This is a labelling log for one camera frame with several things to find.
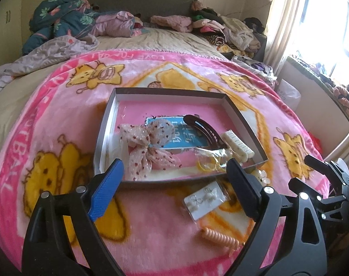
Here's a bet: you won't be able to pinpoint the pearl white claw clip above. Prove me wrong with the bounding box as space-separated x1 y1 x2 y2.
251 169 271 187

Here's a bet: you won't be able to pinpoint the earring card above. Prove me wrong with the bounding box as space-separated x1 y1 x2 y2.
182 181 229 221

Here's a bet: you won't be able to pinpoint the cream white comb clip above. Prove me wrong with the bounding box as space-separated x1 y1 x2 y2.
221 130 255 163

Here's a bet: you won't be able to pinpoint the yellow hair ties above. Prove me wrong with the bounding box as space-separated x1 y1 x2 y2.
194 146 236 175

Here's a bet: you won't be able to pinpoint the peach spiral hair tie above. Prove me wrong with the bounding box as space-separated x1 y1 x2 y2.
200 226 241 256

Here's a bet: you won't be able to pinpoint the dark brown hair clip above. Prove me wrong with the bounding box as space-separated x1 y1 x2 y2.
183 115 227 150

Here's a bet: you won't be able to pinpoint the dotted fabric hair bow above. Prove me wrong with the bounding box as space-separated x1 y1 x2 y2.
118 118 181 181

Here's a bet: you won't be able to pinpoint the white plastic bag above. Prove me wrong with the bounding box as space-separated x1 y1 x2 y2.
277 79 301 111

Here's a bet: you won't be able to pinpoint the pink cartoon bear blanket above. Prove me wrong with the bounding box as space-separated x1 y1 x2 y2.
0 50 329 275

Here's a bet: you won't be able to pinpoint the pile of mixed clothes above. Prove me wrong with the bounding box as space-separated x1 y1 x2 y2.
191 1 274 78

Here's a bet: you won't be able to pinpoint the lilac crumpled blanket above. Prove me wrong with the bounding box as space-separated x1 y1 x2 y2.
0 34 99 92

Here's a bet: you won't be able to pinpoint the cream window curtain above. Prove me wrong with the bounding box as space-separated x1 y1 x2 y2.
264 0 306 72

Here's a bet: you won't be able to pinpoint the pink folded garment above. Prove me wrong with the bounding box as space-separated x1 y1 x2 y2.
150 15 193 33

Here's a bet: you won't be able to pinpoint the dark floral quilt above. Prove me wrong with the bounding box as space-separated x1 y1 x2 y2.
21 0 100 56

